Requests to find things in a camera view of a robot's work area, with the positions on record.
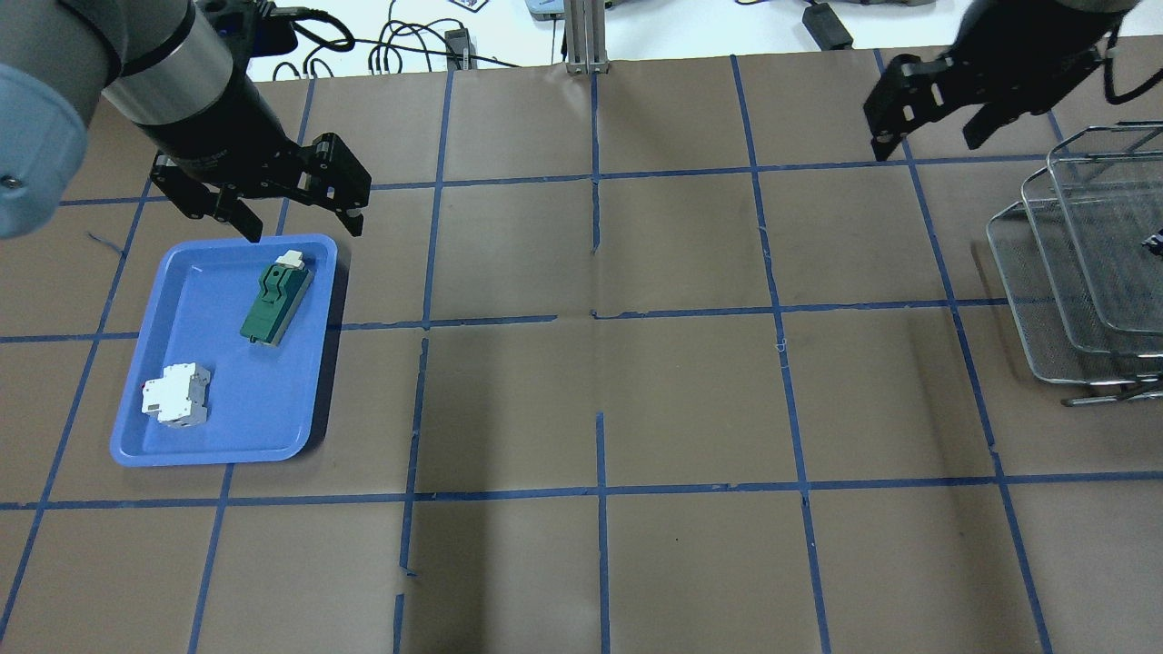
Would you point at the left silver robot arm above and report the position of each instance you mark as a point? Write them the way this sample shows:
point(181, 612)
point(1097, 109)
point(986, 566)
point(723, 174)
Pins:
point(178, 70)

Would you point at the white circuit breaker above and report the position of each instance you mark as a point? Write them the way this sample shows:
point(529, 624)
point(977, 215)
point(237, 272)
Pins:
point(178, 399)

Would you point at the wire mesh shelf rack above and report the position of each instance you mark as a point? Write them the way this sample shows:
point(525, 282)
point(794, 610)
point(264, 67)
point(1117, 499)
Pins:
point(1084, 294)

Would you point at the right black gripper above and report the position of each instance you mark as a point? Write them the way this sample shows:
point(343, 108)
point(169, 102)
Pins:
point(1007, 53)

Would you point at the blue plastic tray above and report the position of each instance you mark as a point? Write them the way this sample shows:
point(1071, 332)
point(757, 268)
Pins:
point(261, 399)

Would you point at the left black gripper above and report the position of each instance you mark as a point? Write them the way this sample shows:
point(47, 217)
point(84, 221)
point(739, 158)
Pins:
point(211, 127)

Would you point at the black power adapter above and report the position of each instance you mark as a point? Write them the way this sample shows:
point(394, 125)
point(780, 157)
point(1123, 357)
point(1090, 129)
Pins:
point(825, 28)

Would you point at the green electrical module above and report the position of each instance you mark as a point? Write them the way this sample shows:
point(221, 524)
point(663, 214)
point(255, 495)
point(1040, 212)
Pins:
point(282, 286)

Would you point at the aluminium frame post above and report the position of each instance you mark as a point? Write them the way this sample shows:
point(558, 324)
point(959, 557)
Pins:
point(585, 37)

